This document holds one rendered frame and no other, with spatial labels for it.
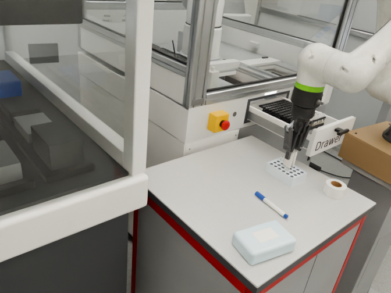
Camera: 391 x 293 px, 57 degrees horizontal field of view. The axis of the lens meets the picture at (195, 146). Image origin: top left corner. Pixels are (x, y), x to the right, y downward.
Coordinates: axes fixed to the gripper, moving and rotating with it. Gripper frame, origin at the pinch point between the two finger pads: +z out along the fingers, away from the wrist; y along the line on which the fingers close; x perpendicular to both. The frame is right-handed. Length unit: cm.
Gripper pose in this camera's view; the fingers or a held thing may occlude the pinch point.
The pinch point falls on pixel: (290, 157)
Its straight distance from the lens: 131.4
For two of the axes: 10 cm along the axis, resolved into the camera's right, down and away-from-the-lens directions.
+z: -1.1, 8.8, 4.7
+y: 7.9, -2.1, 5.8
